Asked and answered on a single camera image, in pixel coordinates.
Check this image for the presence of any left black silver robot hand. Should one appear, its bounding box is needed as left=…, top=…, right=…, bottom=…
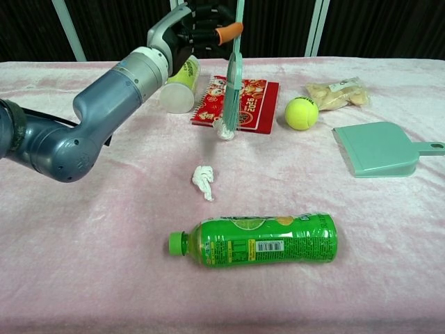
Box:
left=146, top=0, right=244, bottom=76

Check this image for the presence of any green hand broom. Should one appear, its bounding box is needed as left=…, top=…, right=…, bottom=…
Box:
left=221, top=0, right=246, bottom=132

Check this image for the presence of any small white tissue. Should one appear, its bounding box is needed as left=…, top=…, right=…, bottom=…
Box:
left=212, top=118, right=238, bottom=141

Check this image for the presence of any tubed yellow tennis ball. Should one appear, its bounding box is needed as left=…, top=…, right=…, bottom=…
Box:
left=166, top=57, right=200, bottom=88

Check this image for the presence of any clear tennis ball tube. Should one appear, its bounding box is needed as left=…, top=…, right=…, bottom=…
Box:
left=159, top=54, right=202, bottom=114

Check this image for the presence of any red 2026 spiral calendar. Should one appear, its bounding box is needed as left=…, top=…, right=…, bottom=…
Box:
left=190, top=74, right=281, bottom=135

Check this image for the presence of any loose yellow tennis ball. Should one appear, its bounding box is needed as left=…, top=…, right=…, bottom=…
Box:
left=284, top=96, right=320, bottom=132

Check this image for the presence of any clear snack bag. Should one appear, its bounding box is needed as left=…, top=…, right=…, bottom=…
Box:
left=305, top=77, right=371, bottom=111

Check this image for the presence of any pink plush tablecloth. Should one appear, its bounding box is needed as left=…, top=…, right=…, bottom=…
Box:
left=0, top=56, right=445, bottom=334

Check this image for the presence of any green plastic drink bottle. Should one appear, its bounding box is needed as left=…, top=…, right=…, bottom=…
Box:
left=168, top=211, right=339, bottom=269

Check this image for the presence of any green dustpan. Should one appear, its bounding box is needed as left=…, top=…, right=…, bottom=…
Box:
left=332, top=121, right=445, bottom=179

